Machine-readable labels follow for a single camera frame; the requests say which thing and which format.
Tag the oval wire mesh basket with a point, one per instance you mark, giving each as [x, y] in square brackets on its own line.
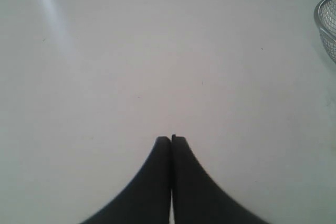
[325, 20]

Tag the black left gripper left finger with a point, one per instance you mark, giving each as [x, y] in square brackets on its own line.
[147, 197]

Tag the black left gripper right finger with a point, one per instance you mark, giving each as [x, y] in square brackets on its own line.
[196, 197]

